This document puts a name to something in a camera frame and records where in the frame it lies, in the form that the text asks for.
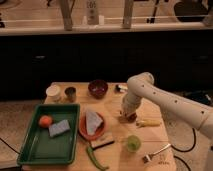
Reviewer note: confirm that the blue sponge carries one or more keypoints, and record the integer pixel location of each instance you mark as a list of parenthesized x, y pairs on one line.
[(59, 128)]

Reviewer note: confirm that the green plastic tray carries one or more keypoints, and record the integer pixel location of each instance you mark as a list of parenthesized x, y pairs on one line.
[(39, 148)]

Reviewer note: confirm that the orange fruit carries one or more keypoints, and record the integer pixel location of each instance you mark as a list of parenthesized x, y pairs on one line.
[(45, 121)]

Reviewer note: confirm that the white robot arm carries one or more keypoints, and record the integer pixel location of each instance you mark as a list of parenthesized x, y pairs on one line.
[(197, 115)]

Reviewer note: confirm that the black white small object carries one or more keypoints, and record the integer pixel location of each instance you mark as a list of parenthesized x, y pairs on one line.
[(121, 88)]

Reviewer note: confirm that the white cup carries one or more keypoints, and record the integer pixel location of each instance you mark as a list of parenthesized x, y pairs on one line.
[(54, 92)]

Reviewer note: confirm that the dark red grape bunch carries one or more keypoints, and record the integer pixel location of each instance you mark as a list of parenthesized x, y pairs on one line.
[(130, 118)]

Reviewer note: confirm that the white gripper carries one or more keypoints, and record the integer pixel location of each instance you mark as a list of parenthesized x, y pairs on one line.
[(130, 103)]

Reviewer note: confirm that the dark red bowl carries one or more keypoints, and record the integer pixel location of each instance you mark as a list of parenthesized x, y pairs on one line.
[(98, 88)]

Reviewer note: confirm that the wooden scrub brush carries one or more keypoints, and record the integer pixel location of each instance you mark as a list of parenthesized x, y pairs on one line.
[(104, 140)]

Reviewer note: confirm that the green cup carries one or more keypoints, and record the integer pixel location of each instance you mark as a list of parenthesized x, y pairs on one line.
[(133, 143)]

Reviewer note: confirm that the green chili pepper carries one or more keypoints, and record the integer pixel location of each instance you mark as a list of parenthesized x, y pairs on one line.
[(93, 159)]

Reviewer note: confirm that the grey folded cloth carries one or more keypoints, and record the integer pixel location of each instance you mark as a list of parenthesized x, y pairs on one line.
[(93, 121)]

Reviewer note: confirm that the silver fork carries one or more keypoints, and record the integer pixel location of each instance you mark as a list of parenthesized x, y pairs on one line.
[(147, 158)]

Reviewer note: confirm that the orange plate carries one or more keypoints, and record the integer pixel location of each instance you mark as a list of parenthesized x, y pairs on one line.
[(98, 133)]

